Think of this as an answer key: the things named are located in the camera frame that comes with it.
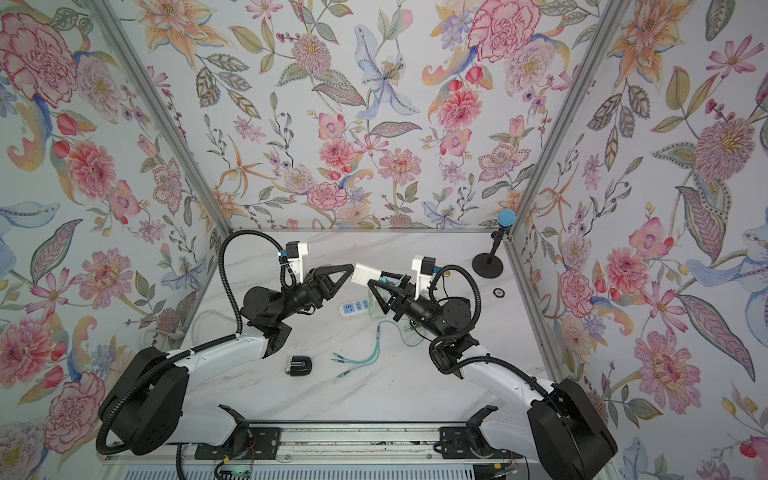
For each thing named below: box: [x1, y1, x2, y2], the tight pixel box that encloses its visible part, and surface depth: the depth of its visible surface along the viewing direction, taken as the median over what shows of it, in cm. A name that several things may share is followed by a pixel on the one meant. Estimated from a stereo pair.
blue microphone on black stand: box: [472, 209, 517, 279], surface depth 110 cm
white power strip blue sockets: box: [339, 297, 369, 318], surface depth 98 cm
